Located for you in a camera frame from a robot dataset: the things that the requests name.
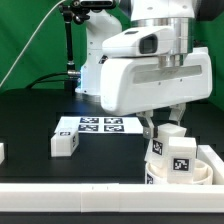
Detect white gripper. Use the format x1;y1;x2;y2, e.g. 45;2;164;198
100;47;212;139

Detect white round stool seat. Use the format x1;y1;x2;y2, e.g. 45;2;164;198
145;159;213;185

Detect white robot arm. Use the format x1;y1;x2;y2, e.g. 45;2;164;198
74;0;224;136

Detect white paper marker sheet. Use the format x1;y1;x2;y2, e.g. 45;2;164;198
55;116;143;134

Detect white left block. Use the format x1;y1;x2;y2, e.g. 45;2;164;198
0;143;5;165

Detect white right rail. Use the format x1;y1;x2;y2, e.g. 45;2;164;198
197;145;224;185

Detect white rail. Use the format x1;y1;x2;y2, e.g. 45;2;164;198
0;183;224;213
197;145;224;185

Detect black cable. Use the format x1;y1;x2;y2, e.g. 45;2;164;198
25;72;81;90

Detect black camera on mount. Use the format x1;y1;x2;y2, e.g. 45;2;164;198
72;0;116;10

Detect white front rail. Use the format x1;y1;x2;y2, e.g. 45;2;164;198
0;183;224;213

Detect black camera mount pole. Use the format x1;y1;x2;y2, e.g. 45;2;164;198
59;3;80;94

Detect white cable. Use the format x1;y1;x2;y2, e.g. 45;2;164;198
0;0;68;88

